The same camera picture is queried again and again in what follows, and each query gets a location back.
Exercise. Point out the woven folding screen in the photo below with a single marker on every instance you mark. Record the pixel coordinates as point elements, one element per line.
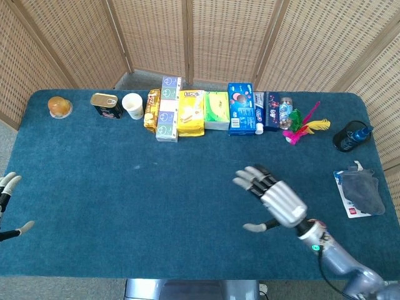
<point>218,37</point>

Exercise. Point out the black tin can gold lid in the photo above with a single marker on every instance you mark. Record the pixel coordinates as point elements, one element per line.
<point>107,106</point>

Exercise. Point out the yellow wafer packet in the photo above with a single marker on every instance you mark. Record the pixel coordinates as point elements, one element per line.
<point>191,114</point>

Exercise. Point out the clear candy jar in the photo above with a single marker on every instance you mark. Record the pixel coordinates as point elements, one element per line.
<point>285,112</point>

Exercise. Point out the blue cookie box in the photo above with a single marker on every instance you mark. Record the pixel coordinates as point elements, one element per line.
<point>241,109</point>

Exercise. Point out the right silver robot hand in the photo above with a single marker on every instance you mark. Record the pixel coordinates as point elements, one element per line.
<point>282,200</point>

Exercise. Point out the orange jelly cup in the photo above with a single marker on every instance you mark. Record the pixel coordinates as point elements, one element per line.
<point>59,107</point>

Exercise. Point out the white blue packet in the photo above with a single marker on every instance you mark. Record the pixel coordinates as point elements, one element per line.
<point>353,211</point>

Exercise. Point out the white paper cup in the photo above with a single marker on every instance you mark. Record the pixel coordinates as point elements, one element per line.
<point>133,106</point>

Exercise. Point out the grey cloth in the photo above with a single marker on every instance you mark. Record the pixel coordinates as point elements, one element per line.
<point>362,190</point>

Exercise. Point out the green tissue box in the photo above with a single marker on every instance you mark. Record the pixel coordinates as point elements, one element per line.
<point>216,111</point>

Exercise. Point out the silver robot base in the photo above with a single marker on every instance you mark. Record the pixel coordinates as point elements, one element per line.
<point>192,289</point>

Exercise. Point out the colourful feather shuttlecock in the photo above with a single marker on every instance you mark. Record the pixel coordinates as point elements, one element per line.
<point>300,126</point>

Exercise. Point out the golden biscuit packet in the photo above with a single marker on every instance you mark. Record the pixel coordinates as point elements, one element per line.
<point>150,111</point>

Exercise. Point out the white blue toothpaste tube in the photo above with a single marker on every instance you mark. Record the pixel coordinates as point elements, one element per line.
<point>259,112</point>

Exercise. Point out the pastel tissue pack stack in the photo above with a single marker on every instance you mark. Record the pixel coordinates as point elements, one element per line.
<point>168,109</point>

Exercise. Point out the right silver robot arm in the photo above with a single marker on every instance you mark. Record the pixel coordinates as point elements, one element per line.
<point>340,259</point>

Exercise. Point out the black bottle blue cap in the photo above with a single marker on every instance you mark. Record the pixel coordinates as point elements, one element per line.
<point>351,136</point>

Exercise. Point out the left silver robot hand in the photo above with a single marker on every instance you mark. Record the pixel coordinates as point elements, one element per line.
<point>7,190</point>

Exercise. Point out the blue table mat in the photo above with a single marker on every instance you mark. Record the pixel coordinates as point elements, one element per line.
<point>156,193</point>

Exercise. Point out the dark blue toothpaste box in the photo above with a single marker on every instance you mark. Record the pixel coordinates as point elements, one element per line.
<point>272,111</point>

